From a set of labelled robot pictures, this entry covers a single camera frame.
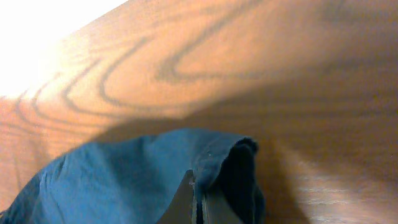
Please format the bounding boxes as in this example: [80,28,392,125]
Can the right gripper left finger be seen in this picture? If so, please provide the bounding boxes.
[157,170,196,224]

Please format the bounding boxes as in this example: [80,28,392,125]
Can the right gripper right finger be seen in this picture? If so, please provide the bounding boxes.
[202,185,243,224]

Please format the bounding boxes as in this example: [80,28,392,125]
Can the dark blue shorts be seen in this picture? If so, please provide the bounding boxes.
[1,129,265,223]

